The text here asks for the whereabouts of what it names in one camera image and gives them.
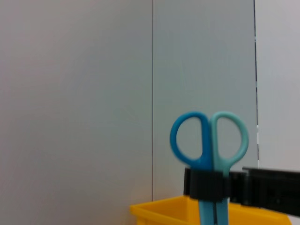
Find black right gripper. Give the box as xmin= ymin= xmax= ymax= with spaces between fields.
xmin=189 ymin=166 xmax=300 ymax=216

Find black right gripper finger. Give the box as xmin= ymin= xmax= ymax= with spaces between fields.
xmin=184 ymin=167 xmax=192 ymax=196

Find blue scissors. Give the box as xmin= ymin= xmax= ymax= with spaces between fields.
xmin=170 ymin=111 xmax=249 ymax=225

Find yellow plastic bin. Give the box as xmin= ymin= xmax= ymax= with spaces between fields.
xmin=130 ymin=195 xmax=293 ymax=225

